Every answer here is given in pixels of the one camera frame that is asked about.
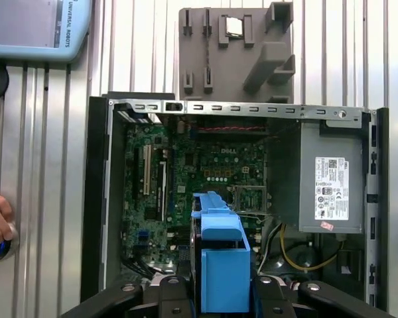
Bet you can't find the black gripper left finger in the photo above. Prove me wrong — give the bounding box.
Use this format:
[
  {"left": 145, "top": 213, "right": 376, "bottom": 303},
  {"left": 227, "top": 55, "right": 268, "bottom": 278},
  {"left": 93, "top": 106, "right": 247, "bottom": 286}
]
[{"left": 58, "top": 277, "right": 195, "bottom": 318}]

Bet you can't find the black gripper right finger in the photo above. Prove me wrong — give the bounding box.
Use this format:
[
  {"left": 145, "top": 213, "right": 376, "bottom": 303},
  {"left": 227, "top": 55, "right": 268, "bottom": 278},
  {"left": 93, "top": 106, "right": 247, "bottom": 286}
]
[{"left": 251, "top": 275, "right": 391, "bottom": 318}]

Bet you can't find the hard disk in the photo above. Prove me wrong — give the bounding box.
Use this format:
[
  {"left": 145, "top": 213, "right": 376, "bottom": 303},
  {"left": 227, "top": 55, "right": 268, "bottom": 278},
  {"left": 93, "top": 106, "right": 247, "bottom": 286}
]
[{"left": 189, "top": 191, "right": 265, "bottom": 318}]

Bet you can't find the bare person hand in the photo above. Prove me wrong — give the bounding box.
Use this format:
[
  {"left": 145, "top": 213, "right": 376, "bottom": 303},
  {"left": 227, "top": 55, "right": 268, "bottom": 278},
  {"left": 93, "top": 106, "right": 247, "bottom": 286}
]
[{"left": 0, "top": 189, "right": 16, "bottom": 244}]

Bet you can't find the black case fan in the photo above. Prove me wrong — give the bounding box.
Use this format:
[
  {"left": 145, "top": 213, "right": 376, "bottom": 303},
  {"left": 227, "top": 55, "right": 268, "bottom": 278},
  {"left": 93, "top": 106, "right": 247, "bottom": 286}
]
[{"left": 260, "top": 240, "right": 339, "bottom": 282}]

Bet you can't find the CPU socket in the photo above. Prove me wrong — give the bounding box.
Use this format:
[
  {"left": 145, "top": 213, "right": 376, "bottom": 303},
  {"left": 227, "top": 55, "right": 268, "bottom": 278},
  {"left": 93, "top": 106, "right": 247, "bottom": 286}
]
[{"left": 230, "top": 185, "right": 273, "bottom": 215}]

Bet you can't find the long black expansion slot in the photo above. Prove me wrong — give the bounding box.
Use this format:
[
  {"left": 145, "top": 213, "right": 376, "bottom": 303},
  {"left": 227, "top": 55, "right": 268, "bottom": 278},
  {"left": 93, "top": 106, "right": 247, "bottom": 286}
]
[{"left": 158, "top": 160, "right": 169, "bottom": 222}]

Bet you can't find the grey power supply unit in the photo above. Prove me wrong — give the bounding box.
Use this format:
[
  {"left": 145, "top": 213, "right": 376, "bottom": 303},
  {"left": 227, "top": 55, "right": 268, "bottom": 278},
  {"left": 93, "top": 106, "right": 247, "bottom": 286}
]
[{"left": 297, "top": 119, "right": 367, "bottom": 235}]

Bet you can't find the open black PC case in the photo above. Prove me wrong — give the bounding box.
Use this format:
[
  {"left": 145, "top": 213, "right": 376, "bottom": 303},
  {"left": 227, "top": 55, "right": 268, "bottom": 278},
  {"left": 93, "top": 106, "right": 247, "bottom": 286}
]
[{"left": 80, "top": 91, "right": 391, "bottom": 318}]

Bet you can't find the white expansion slot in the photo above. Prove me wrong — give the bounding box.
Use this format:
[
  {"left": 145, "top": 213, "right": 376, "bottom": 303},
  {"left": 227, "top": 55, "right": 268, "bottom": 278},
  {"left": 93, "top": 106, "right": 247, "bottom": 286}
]
[{"left": 143, "top": 144, "right": 153, "bottom": 197}]

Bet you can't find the green motherboard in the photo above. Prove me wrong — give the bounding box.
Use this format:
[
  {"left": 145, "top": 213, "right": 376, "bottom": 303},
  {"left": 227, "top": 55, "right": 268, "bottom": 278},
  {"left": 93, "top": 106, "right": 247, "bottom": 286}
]
[{"left": 121, "top": 124, "right": 273, "bottom": 276}]

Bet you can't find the grey parts rack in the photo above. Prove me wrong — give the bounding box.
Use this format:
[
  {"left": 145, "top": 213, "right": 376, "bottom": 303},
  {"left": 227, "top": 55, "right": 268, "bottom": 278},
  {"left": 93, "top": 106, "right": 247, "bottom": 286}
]
[{"left": 178, "top": 1, "right": 297, "bottom": 100}]

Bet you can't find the RAM stick on rack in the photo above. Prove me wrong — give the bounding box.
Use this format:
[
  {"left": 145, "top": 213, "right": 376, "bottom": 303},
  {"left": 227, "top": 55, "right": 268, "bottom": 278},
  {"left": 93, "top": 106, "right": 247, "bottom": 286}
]
[{"left": 204, "top": 28, "right": 214, "bottom": 89}]

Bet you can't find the silver CPU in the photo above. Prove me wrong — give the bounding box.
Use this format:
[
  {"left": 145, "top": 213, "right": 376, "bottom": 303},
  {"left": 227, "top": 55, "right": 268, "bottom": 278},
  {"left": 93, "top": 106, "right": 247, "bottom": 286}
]
[{"left": 226, "top": 16, "right": 243, "bottom": 36}]

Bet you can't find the pale blue teach pendant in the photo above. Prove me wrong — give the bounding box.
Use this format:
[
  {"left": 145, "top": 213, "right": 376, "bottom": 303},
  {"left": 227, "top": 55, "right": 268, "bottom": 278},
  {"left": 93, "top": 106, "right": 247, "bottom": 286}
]
[{"left": 0, "top": 0, "right": 96, "bottom": 63}]

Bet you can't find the black cable bundle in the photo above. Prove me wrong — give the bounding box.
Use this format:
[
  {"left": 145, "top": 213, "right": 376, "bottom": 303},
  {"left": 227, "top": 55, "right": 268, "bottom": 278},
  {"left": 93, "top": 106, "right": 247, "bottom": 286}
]
[{"left": 121, "top": 254, "right": 153, "bottom": 279}]

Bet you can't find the yellow wire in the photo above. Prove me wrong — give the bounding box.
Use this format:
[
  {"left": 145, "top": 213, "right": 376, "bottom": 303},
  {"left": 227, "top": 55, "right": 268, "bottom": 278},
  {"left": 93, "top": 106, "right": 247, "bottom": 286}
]
[{"left": 280, "top": 223, "right": 346, "bottom": 274}]

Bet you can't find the red black twisted wire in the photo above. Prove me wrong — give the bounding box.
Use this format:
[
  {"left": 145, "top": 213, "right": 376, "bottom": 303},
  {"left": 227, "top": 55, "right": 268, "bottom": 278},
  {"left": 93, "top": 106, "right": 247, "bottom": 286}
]
[{"left": 194, "top": 124, "right": 269, "bottom": 131}]

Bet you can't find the round black blue-ring tool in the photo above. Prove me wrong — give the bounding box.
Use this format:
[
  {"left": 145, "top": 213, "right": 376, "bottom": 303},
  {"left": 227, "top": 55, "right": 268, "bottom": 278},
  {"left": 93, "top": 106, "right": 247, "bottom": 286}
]
[{"left": 0, "top": 223, "right": 20, "bottom": 263}]

